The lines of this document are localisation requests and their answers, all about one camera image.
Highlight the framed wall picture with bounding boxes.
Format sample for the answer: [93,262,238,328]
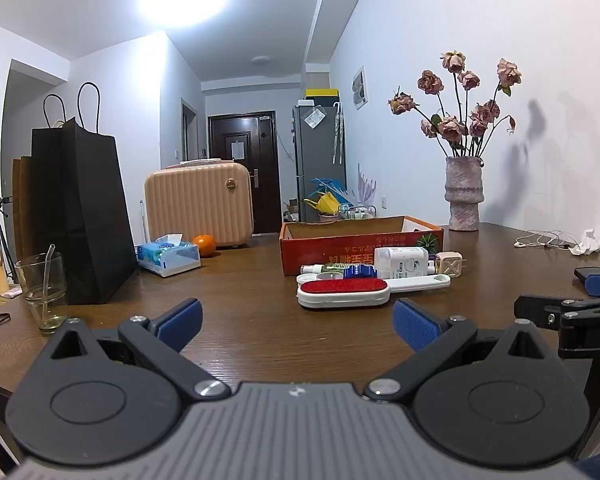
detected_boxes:
[352,64,370,111]

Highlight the green spray bottle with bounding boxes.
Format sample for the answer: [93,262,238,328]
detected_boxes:
[300,263,348,277]

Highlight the grey side door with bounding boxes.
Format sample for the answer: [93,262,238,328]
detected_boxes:
[181,98,200,164]

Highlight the white earphone cable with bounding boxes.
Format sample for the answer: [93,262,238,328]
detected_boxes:
[512,229,579,250]

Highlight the pink textured vase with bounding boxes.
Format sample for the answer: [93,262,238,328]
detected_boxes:
[444,155,485,233]

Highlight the orange fruit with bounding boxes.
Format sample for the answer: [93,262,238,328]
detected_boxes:
[192,233,217,258]

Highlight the red cardboard box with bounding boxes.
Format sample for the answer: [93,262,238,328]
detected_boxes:
[279,215,445,277]

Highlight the blue tissue box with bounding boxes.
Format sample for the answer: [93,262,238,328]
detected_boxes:
[134,232,202,279]

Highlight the round ceiling lamp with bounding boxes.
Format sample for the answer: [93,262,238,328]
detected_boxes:
[136,0,231,32]

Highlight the black camera tripod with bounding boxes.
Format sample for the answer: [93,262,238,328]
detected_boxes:
[0,195,19,283]

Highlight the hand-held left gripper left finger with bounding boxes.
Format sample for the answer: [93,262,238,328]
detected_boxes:
[32,297,232,403]

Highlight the wire storage trolley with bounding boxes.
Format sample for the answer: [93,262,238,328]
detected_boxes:
[337,203,381,221]

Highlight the folded white umbrella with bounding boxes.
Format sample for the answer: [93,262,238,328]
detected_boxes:
[331,101,344,165]

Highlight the blue folding rack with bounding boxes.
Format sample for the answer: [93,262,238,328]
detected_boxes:
[309,177,349,206]

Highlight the grey refrigerator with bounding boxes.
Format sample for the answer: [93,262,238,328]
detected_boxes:
[292,102,348,224]

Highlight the red and white lint brush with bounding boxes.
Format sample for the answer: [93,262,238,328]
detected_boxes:
[296,273,452,309]

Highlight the pink ribbed suitcase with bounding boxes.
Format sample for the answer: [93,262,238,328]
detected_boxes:
[144,158,255,249]

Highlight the white plastic bottle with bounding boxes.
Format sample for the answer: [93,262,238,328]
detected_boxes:
[373,246,430,280]

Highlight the clear glass straw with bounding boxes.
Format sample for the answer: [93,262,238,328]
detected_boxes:
[30,243,57,331]

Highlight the dark brown entrance door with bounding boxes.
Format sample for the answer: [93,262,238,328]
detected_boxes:
[207,112,280,235]

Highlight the yellow box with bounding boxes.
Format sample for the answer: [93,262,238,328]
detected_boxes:
[305,88,340,106]

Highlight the white power adapter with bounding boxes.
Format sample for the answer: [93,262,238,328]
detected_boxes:
[435,252,462,280]

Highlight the yellow watering can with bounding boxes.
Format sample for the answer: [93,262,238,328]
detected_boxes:
[303,192,341,216]

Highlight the purple feather decoration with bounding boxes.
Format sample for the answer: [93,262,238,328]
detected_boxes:
[355,162,379,206]

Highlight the crumpled white tissue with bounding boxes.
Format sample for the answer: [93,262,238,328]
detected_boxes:
[568,228,600,256]

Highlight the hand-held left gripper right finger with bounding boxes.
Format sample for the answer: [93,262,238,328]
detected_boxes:
[362,297,563,403]

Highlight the dried pink roses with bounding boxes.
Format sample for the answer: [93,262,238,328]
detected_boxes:
[387,50,523,159]

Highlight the clear drinking glass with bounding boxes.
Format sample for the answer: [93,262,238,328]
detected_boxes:
[14,252,70,337]

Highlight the black paper bag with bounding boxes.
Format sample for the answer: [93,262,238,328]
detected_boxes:
[30,81,140,306]

